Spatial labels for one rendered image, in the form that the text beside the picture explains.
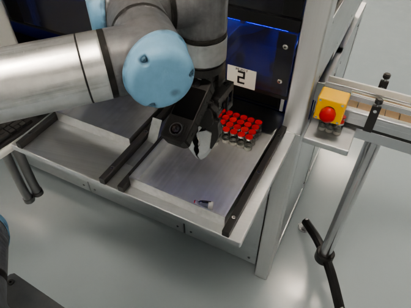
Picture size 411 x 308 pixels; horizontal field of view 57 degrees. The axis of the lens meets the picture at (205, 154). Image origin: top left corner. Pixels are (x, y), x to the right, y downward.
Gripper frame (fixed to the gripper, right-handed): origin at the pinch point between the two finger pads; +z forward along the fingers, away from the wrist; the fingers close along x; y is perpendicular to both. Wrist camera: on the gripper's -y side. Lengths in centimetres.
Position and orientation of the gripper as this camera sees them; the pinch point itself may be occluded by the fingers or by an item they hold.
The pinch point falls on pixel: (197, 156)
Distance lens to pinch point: 73.1
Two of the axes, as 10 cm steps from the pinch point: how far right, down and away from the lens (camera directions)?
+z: 0.0, 7.0, 7.1
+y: 4.7, -6.3, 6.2
